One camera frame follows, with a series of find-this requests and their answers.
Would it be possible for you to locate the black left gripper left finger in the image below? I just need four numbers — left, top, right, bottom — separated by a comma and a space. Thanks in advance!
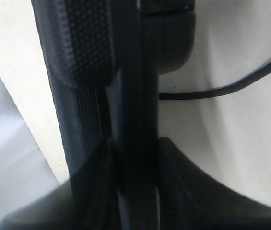
0, 139, 123, 230

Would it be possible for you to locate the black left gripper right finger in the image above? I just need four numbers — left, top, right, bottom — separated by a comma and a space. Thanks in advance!
158, 137, 271, 230

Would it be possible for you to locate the black braided rope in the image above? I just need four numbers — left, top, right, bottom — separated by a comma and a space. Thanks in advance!
158, 45, 271, 100

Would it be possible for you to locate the black plastic carrying case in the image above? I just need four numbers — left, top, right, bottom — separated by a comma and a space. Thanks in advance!
32, 0, 196, 230

